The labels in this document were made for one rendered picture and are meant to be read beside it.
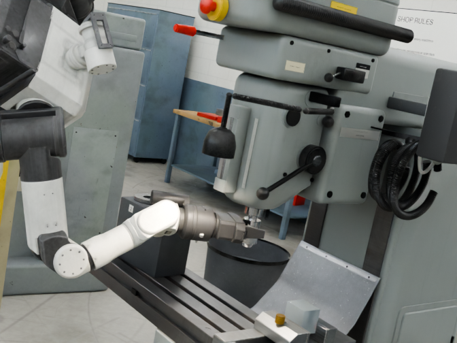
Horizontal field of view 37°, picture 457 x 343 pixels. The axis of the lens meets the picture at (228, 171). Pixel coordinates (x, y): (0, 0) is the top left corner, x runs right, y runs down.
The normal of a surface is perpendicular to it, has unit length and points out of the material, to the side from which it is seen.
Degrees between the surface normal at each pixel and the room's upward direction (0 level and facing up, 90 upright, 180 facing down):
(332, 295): 62
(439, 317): 88
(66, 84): 58
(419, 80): 90
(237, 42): 90
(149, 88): 90
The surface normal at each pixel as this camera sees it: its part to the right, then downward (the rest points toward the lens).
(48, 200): 0.51, 0.12
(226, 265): -0.54, 0.11
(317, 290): -0.61, -0.47
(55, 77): 0.78, -0.30
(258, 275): 0.30, 0.29
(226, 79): -0.77, -0.04
